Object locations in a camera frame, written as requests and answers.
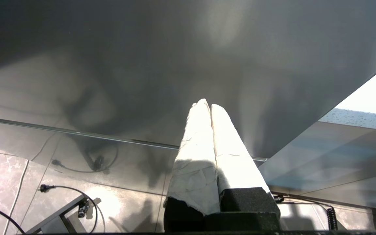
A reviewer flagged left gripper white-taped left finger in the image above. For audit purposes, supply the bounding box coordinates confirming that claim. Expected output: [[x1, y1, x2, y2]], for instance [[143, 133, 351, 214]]
[[164, 99, 221, 232]]

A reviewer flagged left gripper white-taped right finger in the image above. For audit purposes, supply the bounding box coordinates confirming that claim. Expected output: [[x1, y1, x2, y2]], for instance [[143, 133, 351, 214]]
[[210, 104, 281, 222]]

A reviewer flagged grey base cabinet front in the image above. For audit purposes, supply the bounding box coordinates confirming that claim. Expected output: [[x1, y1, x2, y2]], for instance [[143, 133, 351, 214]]
[[258, 121, 376, 210]]

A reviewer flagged stainless steel refrigerator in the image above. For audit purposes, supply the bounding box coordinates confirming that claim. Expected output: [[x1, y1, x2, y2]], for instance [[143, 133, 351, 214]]
[[0, 0, 376, 197]]

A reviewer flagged coiled black cable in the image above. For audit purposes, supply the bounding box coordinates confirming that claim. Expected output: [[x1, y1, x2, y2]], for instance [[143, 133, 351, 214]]
[[273, 194, 339, 231]]

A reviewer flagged grey metal frame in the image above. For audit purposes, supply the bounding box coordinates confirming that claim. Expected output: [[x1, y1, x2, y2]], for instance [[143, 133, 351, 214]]
[[26, 194, 92, 234]]

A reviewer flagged black cable with plug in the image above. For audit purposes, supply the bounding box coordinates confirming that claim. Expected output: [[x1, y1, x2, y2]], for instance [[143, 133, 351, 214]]
[[39, 184, 106, 234]]

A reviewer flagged thin white cable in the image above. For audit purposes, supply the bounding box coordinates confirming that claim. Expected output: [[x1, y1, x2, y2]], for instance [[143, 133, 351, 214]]
[[3, 159, 31, 234]]

